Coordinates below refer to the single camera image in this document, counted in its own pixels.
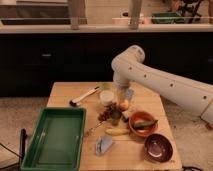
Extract orange fruit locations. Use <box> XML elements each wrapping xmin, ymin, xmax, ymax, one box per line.
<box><xmin>119</xmin><ymin>100</ymin><xmax>129</xmax><ymax>111</ymax></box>

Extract light green cup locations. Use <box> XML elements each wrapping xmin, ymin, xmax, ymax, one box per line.
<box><xmin>100</xmin><ymin>82</ymin><xmax>112</xmax><ymax>91</ymax></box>

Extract dark grape bunch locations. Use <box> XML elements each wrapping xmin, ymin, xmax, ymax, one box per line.
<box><xmin>98</xmin><ymin>103</ymin><xmax>117</xmax><ymax>121</ymax></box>

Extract white round cup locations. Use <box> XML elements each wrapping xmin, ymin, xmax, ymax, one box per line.
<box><xmin>99</xmin><ymin>90</ymin><xmax>114</xmax><ymax>106</ymax></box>

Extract yellow banana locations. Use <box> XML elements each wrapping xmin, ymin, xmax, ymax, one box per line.
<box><xmin>105</xmin><ymin>128</ymin><xmax>130</xmax><ymax>136</ymax></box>

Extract green background bin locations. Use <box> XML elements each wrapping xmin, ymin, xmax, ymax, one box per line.
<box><xmin>151</xmin><ymin>12</ymin><xmax>185</xmax><ymax>24</ymax></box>

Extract orange bowl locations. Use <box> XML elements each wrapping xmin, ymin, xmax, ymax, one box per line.
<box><xmin>128</xmin><ymin>111</ymin><xmax>158</xmax><ymax>137</ymax></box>

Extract dark purple bowl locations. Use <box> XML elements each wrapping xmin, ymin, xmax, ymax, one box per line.
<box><xmin>144</xmin><ymin>134</ymin><xmax>173</xmax><ymax>163</ymax></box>

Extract black stand pole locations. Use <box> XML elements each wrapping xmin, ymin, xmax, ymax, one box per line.
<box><xmin>19</xmin><ymin>129</ymin><xmax>27</xmax><ymax>165</ymax></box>

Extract brown block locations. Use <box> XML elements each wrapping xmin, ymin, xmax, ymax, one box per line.
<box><xmin>122</xmin><ymin>111</ymin><xmax>131</xmax><ymax>121</ymax></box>

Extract green small cup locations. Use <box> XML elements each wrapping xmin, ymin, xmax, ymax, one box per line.
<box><xmin>110</xmin><ymin>109</ymin><xmax>122</xmax><ymax>126</ymax></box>

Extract white handled dish brush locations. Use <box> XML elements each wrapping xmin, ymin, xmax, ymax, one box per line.
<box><xmin>69</xmin><ymin>86</ymin><xmax>100</xmax><ymax>107</ymax></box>

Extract green pepper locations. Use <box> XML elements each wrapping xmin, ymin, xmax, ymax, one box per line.
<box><xmin>133</xmin><ymin>120</ymin><xmax>158</xmax><ymax>130</ymax></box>

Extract green plastic tray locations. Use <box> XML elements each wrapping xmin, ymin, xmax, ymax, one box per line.
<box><xmin>21</xmin><ymin>107</ymin><xmax>86</xmax><ymax>171</ymax></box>

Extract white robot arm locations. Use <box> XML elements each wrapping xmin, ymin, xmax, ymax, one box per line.
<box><xmin>111</xmin><ymin>45</ymin><xmax>213</xmax><ymax>125</ymax></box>

